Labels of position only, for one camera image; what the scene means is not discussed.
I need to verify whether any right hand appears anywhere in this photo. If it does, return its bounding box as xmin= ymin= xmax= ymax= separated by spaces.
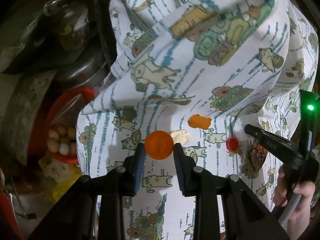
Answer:
xmin=273 ymin=165 xmax=316 ymax=239

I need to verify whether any red snack wrapper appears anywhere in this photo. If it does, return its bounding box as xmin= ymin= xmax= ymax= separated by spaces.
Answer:
xmin=248 ymin=144 xmax=268 ymax=172

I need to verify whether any dark metal pot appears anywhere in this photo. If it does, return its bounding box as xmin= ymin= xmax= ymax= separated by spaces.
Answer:
xmin=0 ymin=0 xmax=111 ymax=90

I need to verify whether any orange peel piece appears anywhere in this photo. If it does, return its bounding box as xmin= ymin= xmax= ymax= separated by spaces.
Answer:
xmin=188 ymin=114 xmax=212 ymax=130

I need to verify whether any red bowl with eggs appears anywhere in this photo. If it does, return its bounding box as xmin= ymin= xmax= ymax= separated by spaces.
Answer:
xmin=47 ymin=87 xmax=95 ymax=164

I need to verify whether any cat print white cloth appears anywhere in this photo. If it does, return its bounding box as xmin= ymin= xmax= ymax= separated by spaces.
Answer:
xmin=76 ymin=0 xmax=320 ymax=240

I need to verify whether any orange bottle cap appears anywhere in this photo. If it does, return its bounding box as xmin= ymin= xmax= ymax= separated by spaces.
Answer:
xmin=144 ymin=131 xmax=174 ymax=160

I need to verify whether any yellow plastic bag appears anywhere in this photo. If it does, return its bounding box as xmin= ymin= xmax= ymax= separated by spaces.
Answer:
xmin=39 ymin=157 xmax=82 ymax=202

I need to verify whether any red bottle cap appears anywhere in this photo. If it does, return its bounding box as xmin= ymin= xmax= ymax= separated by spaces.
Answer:
xmin=226 ymin=137 xmax=240 ymax=152

